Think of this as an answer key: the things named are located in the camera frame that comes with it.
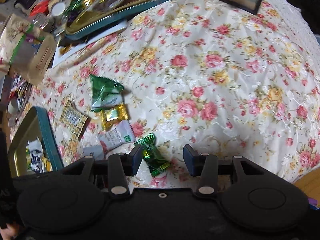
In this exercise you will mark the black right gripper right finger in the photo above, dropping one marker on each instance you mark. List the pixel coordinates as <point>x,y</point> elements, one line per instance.
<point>204,166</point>

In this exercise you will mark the empty gold tin tray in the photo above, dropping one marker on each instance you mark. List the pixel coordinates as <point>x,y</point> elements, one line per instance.
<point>35,125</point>

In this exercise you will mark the gold candy wrapper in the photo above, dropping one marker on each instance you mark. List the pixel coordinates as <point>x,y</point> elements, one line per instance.
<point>112,116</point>

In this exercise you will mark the person right hand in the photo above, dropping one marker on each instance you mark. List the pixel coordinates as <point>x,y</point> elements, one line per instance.
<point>10,232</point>

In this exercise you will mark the blueberry snack packet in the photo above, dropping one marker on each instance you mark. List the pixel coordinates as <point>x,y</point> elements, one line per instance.
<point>35,155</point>

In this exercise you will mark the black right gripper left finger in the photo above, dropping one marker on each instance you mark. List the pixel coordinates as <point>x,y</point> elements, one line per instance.
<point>121,166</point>

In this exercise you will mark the shiny green candy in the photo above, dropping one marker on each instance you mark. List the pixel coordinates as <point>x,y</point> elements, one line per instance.
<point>151,155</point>

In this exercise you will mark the white hawthorn strip packet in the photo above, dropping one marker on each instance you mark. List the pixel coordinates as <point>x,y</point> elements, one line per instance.
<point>121,134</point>

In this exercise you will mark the floral tablecloth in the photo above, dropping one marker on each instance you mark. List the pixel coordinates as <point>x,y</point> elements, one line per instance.
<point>203,73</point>

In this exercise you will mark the white tray board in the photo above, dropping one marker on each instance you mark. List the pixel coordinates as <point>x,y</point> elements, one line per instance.
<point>63,53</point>

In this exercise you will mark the brown paper snack bag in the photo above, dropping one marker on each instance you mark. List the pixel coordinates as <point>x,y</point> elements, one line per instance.
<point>25,48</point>

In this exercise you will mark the green white mint packet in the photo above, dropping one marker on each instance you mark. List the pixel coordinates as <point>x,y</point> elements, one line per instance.
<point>106,93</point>

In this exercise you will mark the gold tin full of candy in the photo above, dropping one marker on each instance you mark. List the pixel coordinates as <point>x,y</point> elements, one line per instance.
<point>95,17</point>

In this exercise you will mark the patterned gold black sachet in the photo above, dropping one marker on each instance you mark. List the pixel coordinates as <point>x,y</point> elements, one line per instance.
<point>73,121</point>

